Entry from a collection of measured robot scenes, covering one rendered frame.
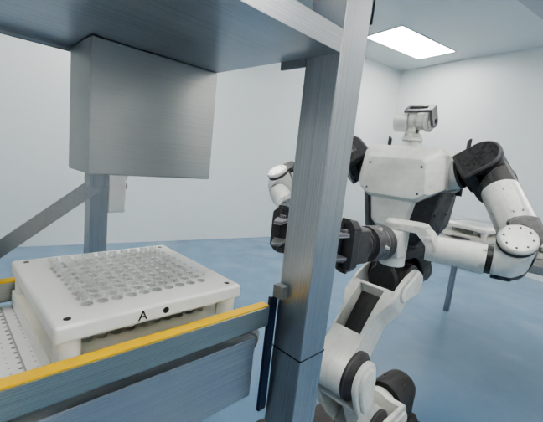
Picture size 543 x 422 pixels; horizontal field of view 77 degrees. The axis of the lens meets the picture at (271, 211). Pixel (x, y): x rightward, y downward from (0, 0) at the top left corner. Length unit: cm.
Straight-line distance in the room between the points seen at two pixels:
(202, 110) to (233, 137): 399
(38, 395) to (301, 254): 34
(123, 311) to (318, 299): 27
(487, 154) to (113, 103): 90
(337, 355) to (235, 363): 55
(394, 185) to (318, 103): 64
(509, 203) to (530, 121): 465
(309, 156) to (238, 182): 424
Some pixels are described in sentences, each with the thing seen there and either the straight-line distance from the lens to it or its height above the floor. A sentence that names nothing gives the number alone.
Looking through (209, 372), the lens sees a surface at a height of 85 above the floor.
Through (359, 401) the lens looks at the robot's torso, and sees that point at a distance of 111.
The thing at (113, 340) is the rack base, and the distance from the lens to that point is 49.
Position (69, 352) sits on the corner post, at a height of 93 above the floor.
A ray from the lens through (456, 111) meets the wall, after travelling 610.
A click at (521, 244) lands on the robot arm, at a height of 103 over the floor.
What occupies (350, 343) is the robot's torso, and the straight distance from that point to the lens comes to 108.
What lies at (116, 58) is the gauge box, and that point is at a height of 127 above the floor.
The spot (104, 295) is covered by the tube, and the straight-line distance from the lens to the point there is 47.
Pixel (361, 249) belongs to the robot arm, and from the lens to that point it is 82.
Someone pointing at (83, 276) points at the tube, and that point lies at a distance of 53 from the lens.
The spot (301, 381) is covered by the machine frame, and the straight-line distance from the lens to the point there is 59.
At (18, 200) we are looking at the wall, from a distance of 423.
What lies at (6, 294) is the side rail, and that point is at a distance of 67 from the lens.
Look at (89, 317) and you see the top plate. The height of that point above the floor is 96.
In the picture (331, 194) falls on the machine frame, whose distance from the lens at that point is 50.
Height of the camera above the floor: 115
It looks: 9 degrees down
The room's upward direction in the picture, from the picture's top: 6 degrees clockwise
